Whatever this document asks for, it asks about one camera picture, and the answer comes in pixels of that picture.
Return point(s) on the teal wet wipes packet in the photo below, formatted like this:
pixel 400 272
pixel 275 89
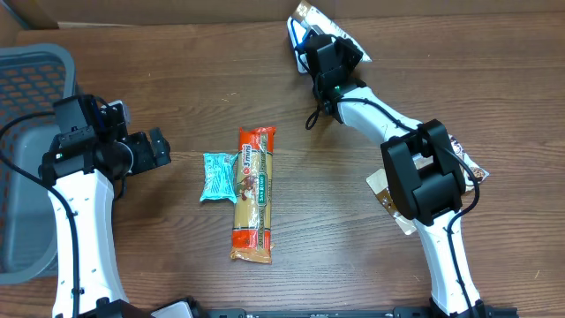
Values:
pixel 219 177

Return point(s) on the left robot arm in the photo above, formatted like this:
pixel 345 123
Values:
pixel 91 153

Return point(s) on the orange spaghetti packet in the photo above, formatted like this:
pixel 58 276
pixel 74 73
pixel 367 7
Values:
pixel 251 231

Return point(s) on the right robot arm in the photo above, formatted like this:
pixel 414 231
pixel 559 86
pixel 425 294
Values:
pixel 426 178

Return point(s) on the beige brown snack pouch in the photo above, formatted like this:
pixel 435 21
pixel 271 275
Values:
pixel 379 185

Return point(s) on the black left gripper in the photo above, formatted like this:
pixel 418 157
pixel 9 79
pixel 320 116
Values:
pixel 153 157

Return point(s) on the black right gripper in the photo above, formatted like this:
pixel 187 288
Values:
pixel 348 49

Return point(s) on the white barcode scanner box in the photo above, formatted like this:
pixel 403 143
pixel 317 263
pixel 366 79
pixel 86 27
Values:
pixel 299 32

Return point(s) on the white tube with gold cap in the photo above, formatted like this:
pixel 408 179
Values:
pixel 306 15

